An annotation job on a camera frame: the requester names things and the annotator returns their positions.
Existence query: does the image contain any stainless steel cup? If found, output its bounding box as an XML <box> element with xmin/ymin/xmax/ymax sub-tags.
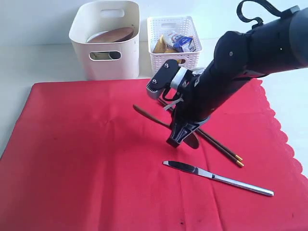
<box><xmin>108</xmin><ymin>51</ymin><xmax>121</xmax><ymax>60</ymax></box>

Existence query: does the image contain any blue white milk carton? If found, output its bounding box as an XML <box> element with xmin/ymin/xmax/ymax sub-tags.
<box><xmin>164</xmin><ymin>31</ymin><xmax>196</xmax><ymax>52</ymax></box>

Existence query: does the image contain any silver table knife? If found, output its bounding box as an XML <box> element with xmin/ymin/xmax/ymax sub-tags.
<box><xmin>163</xmin><ymin>161</ymin><xmax>274</xmax><ymax>196</ymax></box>

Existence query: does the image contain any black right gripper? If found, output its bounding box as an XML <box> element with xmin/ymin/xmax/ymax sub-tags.
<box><xmin>167</xmin><ymin>62</ymin><xmax>248</xmax><ymax>148</ymax></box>

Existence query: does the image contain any cream plastic bin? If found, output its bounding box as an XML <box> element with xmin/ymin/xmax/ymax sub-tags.
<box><xmin>69</xmin><ymin>0</ymin><xmax>140</xmax><ymax>80</ymax></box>

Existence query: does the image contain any red tablecloth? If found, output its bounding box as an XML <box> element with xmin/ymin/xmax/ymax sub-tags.
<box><xmin>0</xmin><ymin>79</ymin><xmax>308</xmax><ymax>231</ymax></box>

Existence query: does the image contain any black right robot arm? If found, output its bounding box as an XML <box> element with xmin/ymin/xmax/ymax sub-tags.
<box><xmin>167</xmin><ymin>6</ymin><xmax>308</xmax><ymax>147</ymax></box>

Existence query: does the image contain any pale green ceramic bowl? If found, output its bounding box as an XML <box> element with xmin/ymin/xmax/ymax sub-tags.
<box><xmin>86</xmin><ymin>31</ymin><xmax>108</xmax><ymax>43</ymax></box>

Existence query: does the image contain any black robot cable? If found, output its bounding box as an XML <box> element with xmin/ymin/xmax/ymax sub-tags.
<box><xmin>236</xmin><ymin>0</ymin><xmax>282</xmax><ymax>25</ymax></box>

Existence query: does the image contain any yellow lemon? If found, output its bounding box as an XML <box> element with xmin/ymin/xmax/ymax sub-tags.
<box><xmin>165</xmin><ymin>49</ymin><xmax>186</xmax><ymax>64</ymax></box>

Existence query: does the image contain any yellow cheese wedge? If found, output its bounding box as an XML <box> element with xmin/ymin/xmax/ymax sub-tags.
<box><xmin>153</xmin><ymin>35</ymin><xmax>173</xmax><ymax>53</ymax></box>

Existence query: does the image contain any brown wooden spoon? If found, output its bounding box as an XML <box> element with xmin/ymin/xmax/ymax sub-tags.
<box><xmin>133</xmin><ymin>104</ymin><xmax>199</xmax><ymax>149</ymax></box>

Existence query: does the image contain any white perforated plastic basket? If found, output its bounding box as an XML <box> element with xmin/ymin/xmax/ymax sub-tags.
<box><xmin>147</xmin><ymin>16</ymin><xmax>203</xmax><ymax>74</ymax></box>

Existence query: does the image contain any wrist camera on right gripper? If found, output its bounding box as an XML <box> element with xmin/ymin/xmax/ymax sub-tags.
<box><xmin>146</xmin><ymin>59</ymin><xmax>205</xmax><ymax>100</ymax></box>

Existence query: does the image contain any brown wooden plate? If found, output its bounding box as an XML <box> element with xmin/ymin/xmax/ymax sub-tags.
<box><xmin>104</xmin><ymin>27</ymin><xmax>134</xmax><ymax>43</ymax></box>

